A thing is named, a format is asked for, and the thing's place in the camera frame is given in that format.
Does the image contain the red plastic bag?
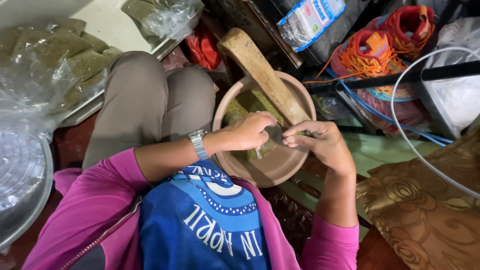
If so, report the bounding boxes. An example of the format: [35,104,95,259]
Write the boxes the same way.
[185,22,223,71]

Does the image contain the round metal basin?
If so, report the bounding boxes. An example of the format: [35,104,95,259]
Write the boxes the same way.
[0,129,54,250]

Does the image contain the blue cable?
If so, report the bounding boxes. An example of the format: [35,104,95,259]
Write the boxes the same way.
[325,67,455,147]

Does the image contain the wooden pestle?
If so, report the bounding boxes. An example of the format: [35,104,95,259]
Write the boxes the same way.
[217,27,312,127]

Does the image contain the white cable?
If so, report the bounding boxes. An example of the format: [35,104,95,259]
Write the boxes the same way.
[390,46,480,199]

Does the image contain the white plastic bag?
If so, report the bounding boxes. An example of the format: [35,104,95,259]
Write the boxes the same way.
[422,17,480,140]

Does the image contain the golden brown patterned cushion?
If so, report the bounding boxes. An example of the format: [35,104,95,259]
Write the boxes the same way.
[355,125,480,270]

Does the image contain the person's right hand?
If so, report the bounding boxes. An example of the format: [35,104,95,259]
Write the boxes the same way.
[281,120,356,176]

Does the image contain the red and orange shoe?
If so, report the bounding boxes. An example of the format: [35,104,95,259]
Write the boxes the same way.
[304,30,418,103]
[365,4,436,61]

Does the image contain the silver metal wristwatch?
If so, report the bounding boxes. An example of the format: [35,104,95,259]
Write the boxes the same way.
[187,129,211,161]

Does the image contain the blue-labelled pack of plastic bags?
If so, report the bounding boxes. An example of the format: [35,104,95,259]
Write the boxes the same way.
[277,0,347,52]

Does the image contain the pile of green powder packets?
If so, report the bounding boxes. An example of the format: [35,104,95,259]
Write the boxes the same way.
[0,18,124,113]

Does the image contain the black metal bar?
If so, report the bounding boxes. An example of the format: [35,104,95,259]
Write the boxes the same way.
[305,60,480,95]

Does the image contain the person's pink jacket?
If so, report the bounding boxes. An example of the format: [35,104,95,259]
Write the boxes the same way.
[22,148,360,270]

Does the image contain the large bag of green powder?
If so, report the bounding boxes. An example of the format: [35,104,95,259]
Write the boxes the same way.
[121,0,205,41]

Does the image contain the green powder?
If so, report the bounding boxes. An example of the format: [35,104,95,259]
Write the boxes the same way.
[224,90,306,162]

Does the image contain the heap of clear plastic bags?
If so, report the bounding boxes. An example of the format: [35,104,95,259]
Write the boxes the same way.
[0,45,81,151]

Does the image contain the person's left hand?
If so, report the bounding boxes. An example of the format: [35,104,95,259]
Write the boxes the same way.
[214,110,278,151]

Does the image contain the white tray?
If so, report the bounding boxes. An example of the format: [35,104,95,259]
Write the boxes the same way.
[0,0,205,128]

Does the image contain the person's grey trousered legs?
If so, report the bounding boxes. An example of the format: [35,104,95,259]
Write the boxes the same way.
[82,50,217,171]

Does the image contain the person's blue printed shirt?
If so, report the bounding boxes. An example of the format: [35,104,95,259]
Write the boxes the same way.
[138,159,273,270]

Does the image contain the small clear plastic bag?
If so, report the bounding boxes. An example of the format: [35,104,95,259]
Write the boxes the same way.
[259,124,286,151]

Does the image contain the brown round plastic bowl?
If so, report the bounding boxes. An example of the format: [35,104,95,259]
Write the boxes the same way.
[212,70,318,189]

